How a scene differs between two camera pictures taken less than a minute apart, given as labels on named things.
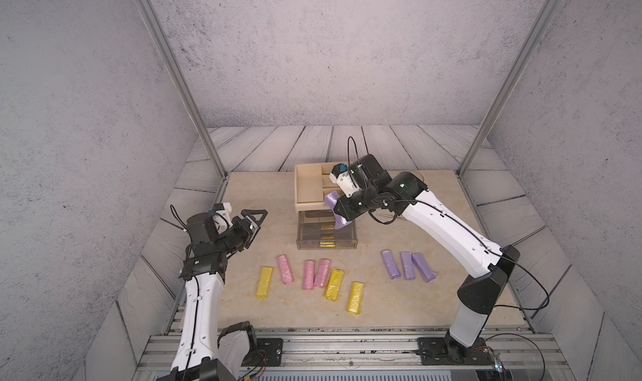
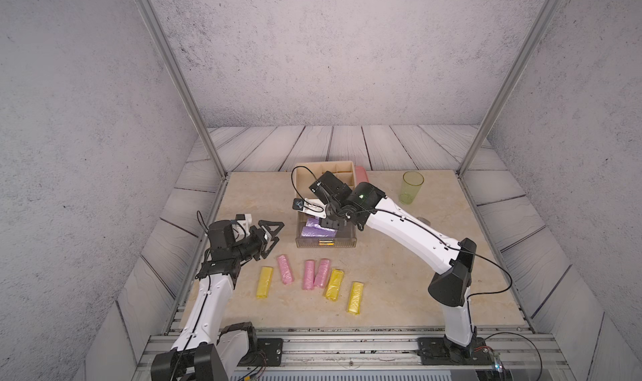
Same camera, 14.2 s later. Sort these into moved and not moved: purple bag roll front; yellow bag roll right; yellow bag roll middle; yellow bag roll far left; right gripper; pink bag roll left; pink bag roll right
Moved: purple bag roll front; right gripper
Not moved: pink bag roll left; yellow bag roll far left; yellow bag roll right; yellow bag roll middle; pink bag roll right
